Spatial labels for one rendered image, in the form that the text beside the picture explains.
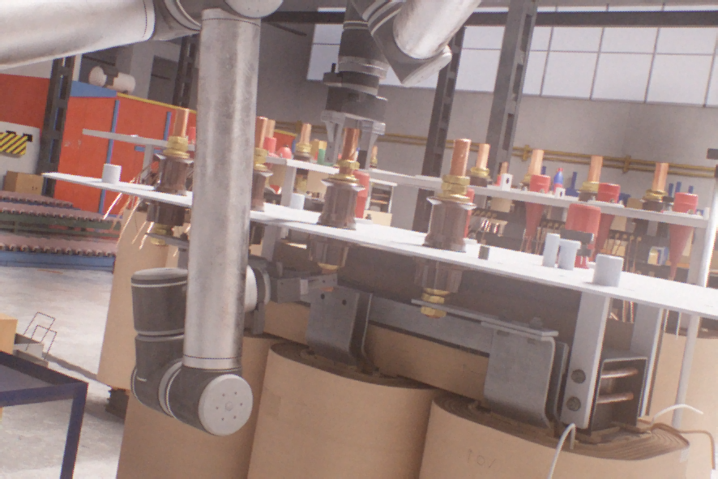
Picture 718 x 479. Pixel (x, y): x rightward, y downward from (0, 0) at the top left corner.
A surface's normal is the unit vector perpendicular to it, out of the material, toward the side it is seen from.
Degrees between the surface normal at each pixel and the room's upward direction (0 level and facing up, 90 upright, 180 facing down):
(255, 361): 90
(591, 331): 90
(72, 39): 117
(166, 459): 90
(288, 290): 90
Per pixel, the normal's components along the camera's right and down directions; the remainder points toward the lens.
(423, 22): -0.58, 0.78
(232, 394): 0.63, 0.05
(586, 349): -0.63, -0.07
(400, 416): 0.33, 0.09
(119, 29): 0.64, 0.59
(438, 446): -0.89, -0.14
